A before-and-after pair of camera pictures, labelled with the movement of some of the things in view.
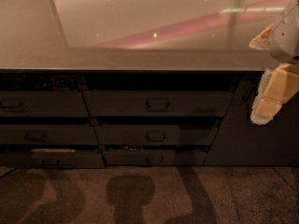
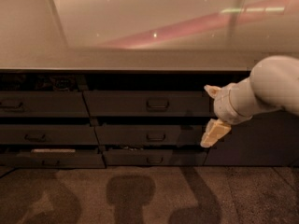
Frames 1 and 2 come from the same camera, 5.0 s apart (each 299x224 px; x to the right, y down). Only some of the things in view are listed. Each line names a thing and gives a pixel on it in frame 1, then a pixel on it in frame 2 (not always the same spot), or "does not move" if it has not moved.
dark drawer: [160, 103] does not move
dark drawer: [43, 104] does not move
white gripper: [286, 39] -> [222, 105]
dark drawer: [154, 157] does not move
